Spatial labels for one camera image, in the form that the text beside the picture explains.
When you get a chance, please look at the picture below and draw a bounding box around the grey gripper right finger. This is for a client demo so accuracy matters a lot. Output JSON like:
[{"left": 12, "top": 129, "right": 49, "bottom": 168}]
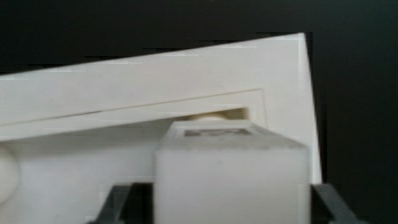
[{"left": 310, "top": 183, "right": 369, "bottom": 224}]

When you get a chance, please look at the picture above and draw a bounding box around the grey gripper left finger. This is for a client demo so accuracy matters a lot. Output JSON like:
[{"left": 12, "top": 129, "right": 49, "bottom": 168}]
[{"left": 86, "top": 186, "right": 131, "bottom": 224}]

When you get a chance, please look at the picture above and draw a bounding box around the white table leg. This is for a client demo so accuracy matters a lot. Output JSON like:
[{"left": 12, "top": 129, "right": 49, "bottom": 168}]
[{"left": 154, "top": 120, "right": 310, "bottom": 224}]

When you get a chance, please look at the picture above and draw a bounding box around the white square table top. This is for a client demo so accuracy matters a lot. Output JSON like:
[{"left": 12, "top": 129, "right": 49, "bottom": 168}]
[{"left": 0, "top": 34, "right": 317, "bottom": 224}]

